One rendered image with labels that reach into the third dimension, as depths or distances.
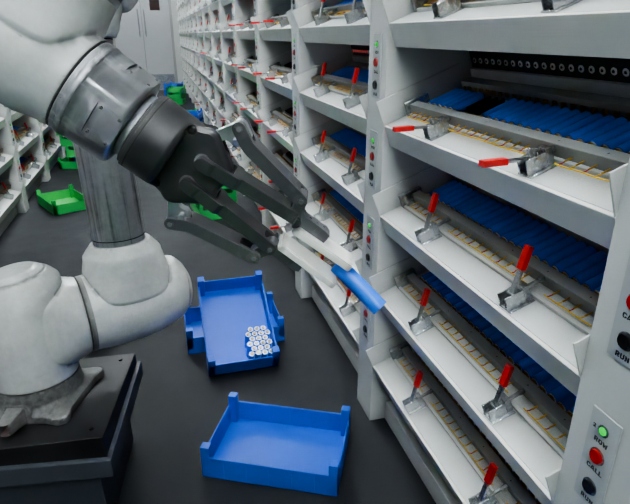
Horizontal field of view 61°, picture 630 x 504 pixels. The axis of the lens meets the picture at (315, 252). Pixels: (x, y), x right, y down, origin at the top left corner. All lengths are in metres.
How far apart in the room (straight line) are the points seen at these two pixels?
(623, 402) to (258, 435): 0.92
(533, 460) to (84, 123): 0.69
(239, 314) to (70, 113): 1.27
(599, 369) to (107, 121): 0.55
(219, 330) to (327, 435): 0.50
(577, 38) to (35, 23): 0.52
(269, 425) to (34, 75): 1.08
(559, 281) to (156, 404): 1.08
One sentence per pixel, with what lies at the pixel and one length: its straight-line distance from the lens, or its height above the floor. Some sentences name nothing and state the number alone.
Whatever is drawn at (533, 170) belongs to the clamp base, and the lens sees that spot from 0.73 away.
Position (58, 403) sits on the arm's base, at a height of 0.26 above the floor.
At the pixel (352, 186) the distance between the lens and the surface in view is 1.36.
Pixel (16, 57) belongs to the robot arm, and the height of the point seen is 0.88.
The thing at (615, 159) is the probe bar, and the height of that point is 0.77.
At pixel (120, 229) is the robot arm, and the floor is 0.56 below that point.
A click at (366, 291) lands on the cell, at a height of 0.66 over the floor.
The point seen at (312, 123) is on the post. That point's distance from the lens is 1.80.
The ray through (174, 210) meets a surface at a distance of 0.53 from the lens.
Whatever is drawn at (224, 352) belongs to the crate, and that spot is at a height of 0.03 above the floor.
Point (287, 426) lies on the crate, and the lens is 1.39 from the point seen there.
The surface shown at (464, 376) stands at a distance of 0.97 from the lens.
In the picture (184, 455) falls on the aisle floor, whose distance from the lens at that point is 1.36.
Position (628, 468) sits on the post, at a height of 0.49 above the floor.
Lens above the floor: 0.90
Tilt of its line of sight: 22 degrees down
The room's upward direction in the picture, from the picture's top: straight up
